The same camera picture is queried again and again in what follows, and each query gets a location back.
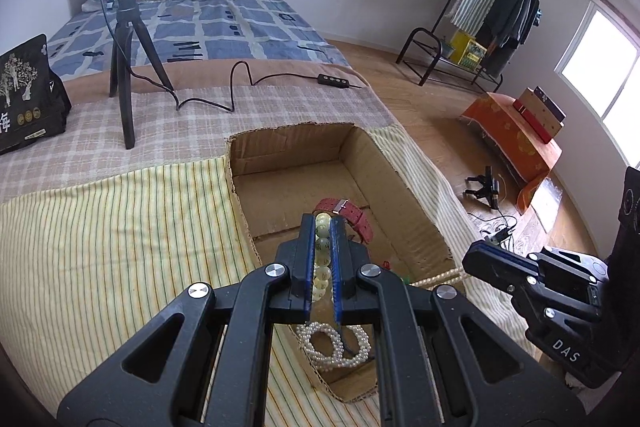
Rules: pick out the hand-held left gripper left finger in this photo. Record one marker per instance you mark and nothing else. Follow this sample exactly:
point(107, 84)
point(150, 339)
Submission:
point(305, 257)

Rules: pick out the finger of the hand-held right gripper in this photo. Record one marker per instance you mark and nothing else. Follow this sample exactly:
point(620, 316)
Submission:
point(502, 252)
point(492, 269)

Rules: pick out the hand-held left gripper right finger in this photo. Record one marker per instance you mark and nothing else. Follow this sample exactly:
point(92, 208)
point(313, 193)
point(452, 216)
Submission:
point(336, 267)

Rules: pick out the green bangle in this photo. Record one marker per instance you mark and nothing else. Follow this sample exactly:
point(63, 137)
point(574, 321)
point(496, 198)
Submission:
point(406, 279)

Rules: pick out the cardboard box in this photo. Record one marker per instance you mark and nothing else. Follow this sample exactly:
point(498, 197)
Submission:
point(380, 177)

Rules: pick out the power strip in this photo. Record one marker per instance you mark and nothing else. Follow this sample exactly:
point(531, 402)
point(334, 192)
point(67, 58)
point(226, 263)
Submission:
point(497, 236)

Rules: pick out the small black floor tripod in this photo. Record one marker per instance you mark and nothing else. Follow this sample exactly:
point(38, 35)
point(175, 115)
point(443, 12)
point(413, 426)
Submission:
point(487, 187)

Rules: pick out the clear plastic sheet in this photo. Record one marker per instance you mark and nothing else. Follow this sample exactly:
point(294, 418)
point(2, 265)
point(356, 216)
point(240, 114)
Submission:
point(547, 202)

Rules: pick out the orange cloth covered table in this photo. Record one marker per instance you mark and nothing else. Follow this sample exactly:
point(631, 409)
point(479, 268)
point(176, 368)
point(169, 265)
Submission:
point(510, 132)

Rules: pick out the red flat box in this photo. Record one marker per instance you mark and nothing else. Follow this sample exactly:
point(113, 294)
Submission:
point(530, 122)

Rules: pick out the tan gift box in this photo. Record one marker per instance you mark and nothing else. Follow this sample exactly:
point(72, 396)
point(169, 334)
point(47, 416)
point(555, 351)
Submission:
point(537, 114)

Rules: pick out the dark blue flat box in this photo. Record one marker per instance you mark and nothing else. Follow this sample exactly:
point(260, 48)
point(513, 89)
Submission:
point(550, 104)

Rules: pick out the plaid blanket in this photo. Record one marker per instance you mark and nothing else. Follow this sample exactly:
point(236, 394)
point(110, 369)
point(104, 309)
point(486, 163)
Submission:
point(200, 122)

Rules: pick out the black inline remote control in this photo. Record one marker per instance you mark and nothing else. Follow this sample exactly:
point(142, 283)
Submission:
point(332, 81)

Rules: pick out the yellow striped cloth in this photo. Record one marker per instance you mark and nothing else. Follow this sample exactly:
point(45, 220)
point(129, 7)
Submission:
point(125, 232)

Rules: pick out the window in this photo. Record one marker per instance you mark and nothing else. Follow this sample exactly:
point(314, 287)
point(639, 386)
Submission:
point(600, 72)

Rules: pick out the yellow crate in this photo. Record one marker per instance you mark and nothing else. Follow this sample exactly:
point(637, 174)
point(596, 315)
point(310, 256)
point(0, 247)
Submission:
point(467, 49)

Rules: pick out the dark hanging clothes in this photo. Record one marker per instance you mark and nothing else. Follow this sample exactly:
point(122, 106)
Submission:
point(510, 17)

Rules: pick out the small blue cloth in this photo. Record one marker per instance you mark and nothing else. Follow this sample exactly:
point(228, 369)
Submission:
point(537, 17)

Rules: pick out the blue patterned bedsheet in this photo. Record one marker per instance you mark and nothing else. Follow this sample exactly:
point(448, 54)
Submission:
point(260, 22)

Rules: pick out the brown blanket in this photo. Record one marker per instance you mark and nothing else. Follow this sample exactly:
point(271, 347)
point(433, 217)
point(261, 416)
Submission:
point(90, 87)

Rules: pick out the black printed bag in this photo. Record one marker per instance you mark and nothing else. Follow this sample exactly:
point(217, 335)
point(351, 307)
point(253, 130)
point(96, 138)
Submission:
point(30, 107)

